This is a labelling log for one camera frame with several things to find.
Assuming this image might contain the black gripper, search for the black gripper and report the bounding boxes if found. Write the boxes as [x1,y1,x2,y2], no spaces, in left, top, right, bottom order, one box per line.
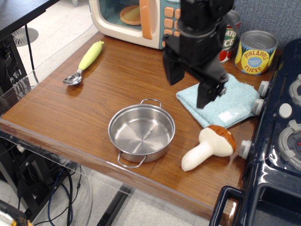
[162,23,230,109]

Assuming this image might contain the light blue towel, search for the light blue towel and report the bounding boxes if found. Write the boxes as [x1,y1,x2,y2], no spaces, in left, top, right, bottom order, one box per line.
[176,74,260,129]

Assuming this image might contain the spoon with green handle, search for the spoon with green handle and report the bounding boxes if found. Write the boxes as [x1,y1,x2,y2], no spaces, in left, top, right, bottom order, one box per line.
[63,40,104,86]

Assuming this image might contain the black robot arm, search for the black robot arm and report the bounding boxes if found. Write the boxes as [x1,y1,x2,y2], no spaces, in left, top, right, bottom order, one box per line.
[163,0,234,109]

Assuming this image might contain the tomato sauce can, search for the tomato sauce can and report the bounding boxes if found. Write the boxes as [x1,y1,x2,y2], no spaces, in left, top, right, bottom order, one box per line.
[219,10,241,63]

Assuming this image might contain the plush toy mushroom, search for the plush toy mushroom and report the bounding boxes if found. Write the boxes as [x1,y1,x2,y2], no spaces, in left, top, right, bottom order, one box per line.
[181,125,237,171]

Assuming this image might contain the stainless steel pot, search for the stainless steel pot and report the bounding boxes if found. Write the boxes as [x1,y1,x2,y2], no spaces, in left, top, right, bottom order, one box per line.
[108,98,176,169]

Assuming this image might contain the pineapple slices can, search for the pineapple slices can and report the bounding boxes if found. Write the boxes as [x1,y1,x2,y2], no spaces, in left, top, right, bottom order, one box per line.
[235,30,278,75]

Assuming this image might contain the toy microwave oven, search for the toy microwave oven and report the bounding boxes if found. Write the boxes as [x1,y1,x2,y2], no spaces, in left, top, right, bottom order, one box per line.
[89,0,181,49]

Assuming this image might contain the orange toy plate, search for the orange toy plate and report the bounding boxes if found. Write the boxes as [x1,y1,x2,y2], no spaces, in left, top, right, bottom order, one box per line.
[119,5,141,25]

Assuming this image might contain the dark blue toy stove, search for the dark blue toy stove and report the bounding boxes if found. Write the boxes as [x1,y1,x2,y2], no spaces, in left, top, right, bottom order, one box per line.
[210,39,301,226]

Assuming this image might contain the black desk left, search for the black desk left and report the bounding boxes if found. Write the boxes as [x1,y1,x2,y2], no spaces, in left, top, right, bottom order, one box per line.
[0,0,58,40]

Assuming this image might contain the blue floor cable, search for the blue floor cable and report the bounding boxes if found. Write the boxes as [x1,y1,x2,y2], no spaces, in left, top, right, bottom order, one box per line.
[48,168,74,226]

